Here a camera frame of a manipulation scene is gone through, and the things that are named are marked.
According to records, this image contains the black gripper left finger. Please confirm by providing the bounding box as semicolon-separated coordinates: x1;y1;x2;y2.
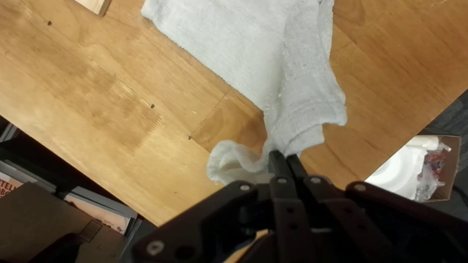
132;181;274;263

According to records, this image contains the cardboard box with plastic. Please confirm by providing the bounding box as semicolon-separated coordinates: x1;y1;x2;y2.
367;134;462;203

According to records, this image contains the cardboard box under table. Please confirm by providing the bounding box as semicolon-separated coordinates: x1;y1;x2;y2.
0;184;126;263

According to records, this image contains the wooden slotted board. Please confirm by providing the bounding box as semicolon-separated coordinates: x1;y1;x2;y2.
75;0;111;16

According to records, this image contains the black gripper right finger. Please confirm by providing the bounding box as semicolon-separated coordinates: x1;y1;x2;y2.
269;150;468;263

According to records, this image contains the white terry cloth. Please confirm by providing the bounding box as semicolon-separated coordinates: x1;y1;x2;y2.
140;0;347;184

